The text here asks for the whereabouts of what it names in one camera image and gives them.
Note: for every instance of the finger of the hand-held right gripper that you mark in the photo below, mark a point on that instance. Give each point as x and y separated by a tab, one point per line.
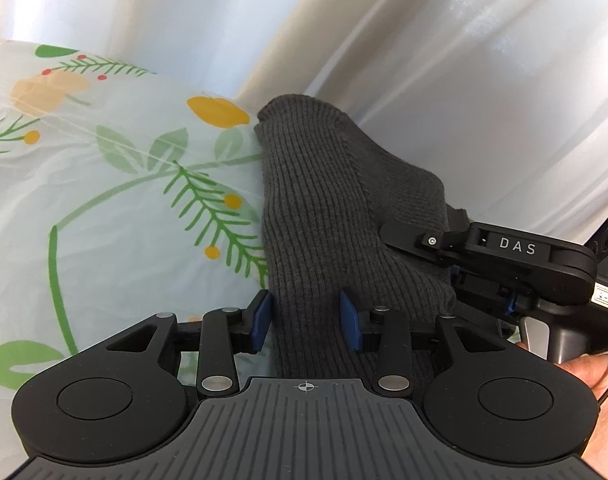
419	240
486	292

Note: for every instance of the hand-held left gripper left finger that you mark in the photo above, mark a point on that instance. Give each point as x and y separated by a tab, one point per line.
264	317

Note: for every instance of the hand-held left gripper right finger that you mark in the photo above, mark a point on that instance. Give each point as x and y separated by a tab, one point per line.
349	320

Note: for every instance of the dark grey ribbed sweater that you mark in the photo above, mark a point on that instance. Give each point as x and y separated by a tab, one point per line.
314	220

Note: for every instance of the person's right hand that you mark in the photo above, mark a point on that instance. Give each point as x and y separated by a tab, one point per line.
599	385

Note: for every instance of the white sheer curtain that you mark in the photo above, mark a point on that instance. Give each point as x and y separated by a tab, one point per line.
459	60

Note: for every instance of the floral printed bedsheet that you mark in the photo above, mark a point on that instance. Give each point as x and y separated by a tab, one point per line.
108	200

